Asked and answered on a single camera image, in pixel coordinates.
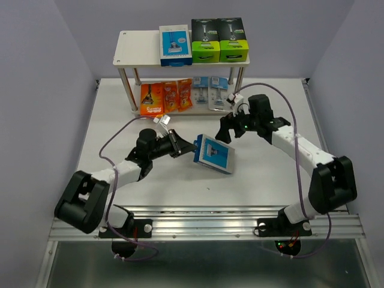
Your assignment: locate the orange razor bag bottom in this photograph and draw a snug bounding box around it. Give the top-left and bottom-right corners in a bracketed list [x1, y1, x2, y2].
[163, 81, 179, 113]

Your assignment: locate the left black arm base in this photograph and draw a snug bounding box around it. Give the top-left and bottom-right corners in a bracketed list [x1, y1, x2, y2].
[98, 205, 153, 240]

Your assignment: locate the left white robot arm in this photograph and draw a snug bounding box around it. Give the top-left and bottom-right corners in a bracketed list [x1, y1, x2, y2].
[54, 128, 197, 234]

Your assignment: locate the aluminium rail frame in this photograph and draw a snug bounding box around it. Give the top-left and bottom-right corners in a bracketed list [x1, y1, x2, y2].
[49, 78, 367, 241]

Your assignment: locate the white two-tier shelf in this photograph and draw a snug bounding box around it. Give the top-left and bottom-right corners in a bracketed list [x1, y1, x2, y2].
[113, 30, 250, 115]

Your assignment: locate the orange razor bag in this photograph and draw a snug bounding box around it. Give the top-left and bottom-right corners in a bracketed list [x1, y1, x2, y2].
[163, 81, 179, 113]
[178, 78, 193, 112]

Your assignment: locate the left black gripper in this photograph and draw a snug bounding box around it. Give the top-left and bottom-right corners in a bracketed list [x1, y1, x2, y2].
[149, 129, 196, 160]

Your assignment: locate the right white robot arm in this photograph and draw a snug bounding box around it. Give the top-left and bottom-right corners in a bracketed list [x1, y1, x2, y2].
[215, 94, 357, 234]

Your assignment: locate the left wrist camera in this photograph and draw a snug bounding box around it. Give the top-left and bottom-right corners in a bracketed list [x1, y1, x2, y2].
[153, 115, 170, 136]

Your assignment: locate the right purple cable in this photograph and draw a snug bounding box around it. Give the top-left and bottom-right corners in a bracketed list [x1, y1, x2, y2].
[233, 83, 332, 259]

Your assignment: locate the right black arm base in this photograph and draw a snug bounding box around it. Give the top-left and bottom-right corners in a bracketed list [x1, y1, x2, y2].
[253, 208, 312, 238]

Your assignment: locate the orange razor bag top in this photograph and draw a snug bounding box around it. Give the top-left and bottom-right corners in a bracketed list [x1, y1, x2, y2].
[178, 78, 193, 112]

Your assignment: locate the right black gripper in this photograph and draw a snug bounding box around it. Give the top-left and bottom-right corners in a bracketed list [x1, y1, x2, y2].
[214, 104, 259, 144]

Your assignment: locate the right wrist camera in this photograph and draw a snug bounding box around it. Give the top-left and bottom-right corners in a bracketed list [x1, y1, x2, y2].
[227, 93, 248, 116]

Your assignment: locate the black green razor box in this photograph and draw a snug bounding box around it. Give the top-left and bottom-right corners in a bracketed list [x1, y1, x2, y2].
[216, 17, 249, 62]
[191, 19, 220, 63]

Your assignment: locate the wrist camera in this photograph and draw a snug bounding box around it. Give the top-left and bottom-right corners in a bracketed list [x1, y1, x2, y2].
[227, 93, 248, 116]
[153, 115, 170, 136]

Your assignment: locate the blue blister razor pack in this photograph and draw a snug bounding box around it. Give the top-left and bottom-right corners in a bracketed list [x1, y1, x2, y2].
[208, 76, 230, 112]
[192, 76, 209, 108]

